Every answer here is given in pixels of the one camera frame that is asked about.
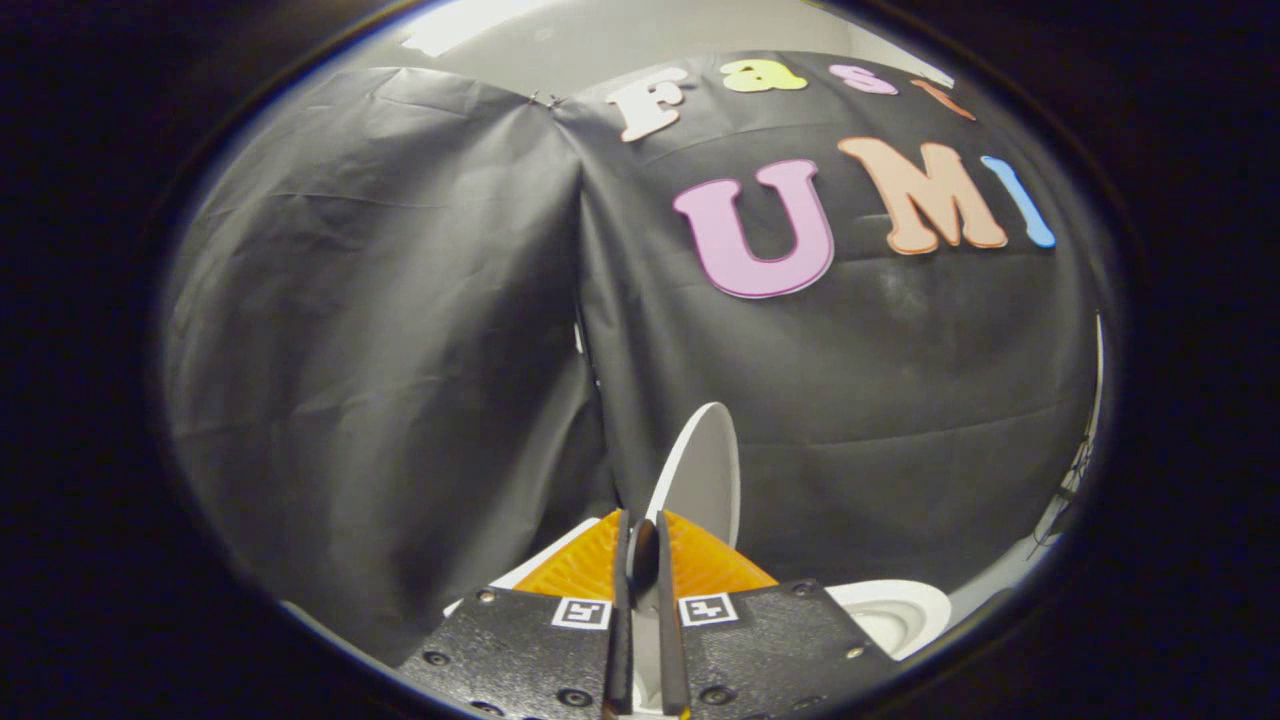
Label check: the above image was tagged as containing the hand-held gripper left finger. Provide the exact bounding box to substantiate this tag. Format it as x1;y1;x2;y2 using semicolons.
398;509;635;720

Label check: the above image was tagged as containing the black backdrop cloth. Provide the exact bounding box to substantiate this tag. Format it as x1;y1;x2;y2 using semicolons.
163;48;1103;668

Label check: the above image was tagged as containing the black tripod stand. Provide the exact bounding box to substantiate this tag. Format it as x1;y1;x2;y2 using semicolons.
1035;430;1098;548

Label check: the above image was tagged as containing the white ceramic toilet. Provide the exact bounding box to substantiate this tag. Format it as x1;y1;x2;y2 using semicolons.
444;517;953;663

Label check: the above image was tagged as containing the ceiling light panel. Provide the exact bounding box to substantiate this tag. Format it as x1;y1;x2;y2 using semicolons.
400;0;563;58

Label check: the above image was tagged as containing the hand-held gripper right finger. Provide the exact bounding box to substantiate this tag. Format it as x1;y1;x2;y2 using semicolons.
654;509;902;720

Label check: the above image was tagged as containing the white toilet lid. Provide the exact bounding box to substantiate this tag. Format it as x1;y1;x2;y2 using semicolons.
632;401;744;714

